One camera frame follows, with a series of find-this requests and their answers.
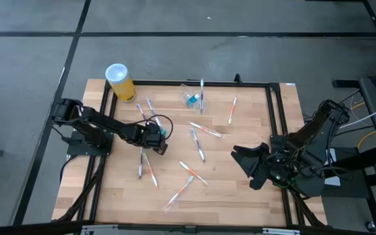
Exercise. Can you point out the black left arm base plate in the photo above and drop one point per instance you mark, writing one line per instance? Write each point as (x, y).
(73, 151)

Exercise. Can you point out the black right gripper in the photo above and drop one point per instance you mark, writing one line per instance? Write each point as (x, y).
(273, 169)

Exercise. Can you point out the black rig bottom bar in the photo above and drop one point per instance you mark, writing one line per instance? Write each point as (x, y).
(28, 228)

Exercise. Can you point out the yellow canister white lid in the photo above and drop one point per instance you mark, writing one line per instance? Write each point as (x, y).
(124, 88)

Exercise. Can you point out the clear acrylic organizer holder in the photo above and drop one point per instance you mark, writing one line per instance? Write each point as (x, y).
(184, 98)

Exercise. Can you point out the black caster wheel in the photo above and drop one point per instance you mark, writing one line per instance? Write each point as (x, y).
(370, 226)

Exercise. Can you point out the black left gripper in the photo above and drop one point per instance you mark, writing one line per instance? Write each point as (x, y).
(145, 135)

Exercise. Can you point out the teal toothpaste tube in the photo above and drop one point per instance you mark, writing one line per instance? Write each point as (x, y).
(193, 100)
(164, 132)

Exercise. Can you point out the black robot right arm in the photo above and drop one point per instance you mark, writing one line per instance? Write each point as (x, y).
(308, 143)

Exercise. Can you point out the white paper sheet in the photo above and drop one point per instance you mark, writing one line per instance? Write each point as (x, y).
(333, 153)

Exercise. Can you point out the black desk foot bar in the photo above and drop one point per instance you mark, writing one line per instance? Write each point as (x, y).
(364, 160)
(344, 83)

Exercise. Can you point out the black table clamp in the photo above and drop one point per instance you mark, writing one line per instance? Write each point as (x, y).
(238, 79)

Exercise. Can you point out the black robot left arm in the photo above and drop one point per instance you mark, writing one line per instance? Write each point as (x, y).
(100, 122)

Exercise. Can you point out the purple white toothbrush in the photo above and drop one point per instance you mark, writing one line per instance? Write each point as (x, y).
(140, 164)
(197, 145)
(154, 112)
(141, 111)
(202, 98)

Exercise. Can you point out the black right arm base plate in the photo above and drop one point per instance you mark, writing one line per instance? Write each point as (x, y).
(276, 140)

